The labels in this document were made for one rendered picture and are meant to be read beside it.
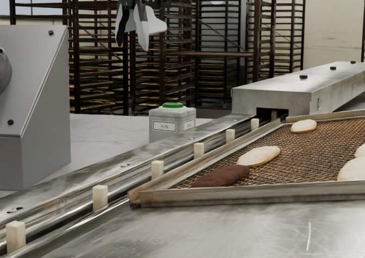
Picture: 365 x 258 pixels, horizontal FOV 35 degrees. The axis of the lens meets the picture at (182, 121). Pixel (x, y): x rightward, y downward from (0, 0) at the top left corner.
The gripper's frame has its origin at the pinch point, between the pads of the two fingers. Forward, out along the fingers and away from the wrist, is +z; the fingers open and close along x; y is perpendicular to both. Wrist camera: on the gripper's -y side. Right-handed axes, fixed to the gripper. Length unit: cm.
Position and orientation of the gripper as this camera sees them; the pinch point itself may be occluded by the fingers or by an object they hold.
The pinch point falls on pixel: (128, 49)
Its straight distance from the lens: 115.5
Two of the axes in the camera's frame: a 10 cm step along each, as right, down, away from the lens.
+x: -4.4, -1.8, 8.8
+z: -0.6, 9.8, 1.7
